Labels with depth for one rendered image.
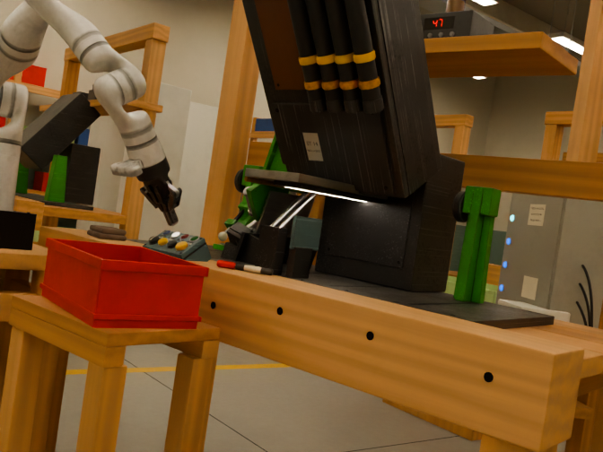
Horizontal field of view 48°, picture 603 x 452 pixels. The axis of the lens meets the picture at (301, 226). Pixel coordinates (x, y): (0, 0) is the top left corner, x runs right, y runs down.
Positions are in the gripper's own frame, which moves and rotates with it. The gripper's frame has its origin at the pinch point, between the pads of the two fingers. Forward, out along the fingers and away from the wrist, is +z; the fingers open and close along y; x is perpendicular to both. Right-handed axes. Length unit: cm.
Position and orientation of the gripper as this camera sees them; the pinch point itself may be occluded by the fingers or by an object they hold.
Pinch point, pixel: (170, 217)
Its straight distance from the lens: 156.5
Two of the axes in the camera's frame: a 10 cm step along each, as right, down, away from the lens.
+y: -7.5, -1.2, 6.5
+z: 2.5, 8.6, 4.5
